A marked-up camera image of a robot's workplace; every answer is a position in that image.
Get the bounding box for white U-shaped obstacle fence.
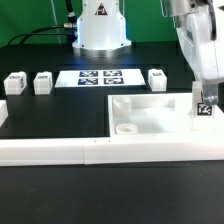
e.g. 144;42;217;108
0;95;224;167

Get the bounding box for white sheet with markers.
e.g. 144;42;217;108
55;69;145;88

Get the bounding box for white square tabletop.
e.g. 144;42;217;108
108;93;224;140

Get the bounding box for black cables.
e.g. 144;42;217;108
7;0;78;46

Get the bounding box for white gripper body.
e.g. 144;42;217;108
177;8;224;84

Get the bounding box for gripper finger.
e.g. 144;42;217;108
202;83;219;105

